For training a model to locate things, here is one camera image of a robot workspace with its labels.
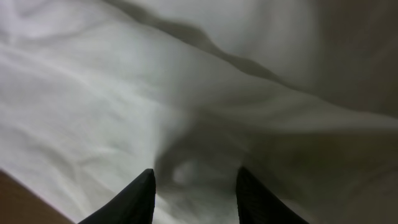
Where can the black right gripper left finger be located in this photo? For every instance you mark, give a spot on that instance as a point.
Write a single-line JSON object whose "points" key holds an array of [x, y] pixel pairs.
{"points": [[135, 204]]}

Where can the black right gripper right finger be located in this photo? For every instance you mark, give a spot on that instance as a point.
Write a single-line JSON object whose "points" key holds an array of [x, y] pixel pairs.
{"points": [[258, 205]]}

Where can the white printed t-shirt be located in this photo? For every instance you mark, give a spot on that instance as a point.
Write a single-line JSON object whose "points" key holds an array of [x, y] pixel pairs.
{"points": [[302, 93]]}

